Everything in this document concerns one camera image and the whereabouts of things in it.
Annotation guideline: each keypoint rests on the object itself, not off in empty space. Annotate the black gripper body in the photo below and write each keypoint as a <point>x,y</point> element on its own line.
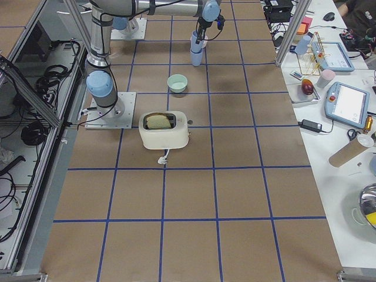
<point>202,27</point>

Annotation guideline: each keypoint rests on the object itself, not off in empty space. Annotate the bread slice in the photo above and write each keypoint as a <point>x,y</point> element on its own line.
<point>158,121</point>

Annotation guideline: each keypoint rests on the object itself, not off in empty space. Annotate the cardboard tube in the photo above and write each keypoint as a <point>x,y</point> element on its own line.
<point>354,148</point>

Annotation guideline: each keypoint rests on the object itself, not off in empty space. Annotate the green bowl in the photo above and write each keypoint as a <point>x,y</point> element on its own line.
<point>177,83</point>

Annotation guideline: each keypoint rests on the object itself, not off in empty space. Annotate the grey cup on table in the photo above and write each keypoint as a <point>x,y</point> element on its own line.
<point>326,76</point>

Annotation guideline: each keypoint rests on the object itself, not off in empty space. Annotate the orange sticky notes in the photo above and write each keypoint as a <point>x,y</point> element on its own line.
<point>304,26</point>

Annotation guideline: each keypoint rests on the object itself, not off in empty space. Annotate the blue cup on rack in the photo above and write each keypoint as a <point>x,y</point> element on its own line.
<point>302,46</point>

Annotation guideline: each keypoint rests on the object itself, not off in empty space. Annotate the cream toaster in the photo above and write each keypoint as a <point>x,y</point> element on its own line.
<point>175,137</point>

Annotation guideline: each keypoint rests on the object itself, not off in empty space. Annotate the blue cup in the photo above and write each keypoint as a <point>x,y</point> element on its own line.
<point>193,46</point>
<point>196,57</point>
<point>302,46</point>

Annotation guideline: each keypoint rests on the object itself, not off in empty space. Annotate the teach pendant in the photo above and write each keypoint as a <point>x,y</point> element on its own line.
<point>347,104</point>
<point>332,56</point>

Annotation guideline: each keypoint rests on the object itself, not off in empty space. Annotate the aluminium frame post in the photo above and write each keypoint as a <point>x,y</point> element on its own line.
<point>299,14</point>

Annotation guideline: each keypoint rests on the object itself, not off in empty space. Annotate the gold wire cup rack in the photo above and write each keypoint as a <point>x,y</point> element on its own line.
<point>310,62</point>

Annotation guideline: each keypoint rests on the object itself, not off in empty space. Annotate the pink bowl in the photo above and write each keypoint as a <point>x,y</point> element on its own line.
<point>205,41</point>

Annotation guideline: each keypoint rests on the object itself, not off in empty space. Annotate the small remote control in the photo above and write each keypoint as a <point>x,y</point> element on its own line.
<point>296,75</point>

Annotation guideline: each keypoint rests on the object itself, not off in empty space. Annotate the metal tray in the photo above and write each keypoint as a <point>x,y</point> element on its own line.
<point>299,98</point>

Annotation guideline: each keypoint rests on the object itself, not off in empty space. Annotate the black power adapter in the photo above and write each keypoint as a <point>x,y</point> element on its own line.
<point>310,125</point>

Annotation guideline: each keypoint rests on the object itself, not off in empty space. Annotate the black computer mouse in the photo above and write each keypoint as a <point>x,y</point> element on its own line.
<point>329,17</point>

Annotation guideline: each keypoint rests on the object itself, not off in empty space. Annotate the far teach pendant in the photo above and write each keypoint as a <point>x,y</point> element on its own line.
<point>332,56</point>

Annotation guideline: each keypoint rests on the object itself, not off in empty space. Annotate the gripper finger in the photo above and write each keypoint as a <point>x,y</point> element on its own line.
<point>200,37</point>

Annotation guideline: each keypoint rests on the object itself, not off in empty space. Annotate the steel mixing bowl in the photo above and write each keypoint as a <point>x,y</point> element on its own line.
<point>367,204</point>

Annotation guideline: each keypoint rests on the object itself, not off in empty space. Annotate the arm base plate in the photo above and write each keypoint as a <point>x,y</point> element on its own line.
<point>125,29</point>
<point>120,117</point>

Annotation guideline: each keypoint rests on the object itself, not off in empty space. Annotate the red apple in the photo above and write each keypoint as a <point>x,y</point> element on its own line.
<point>307,87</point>

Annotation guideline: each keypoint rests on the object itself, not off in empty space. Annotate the near teach pendant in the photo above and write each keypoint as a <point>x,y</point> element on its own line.
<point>347,104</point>

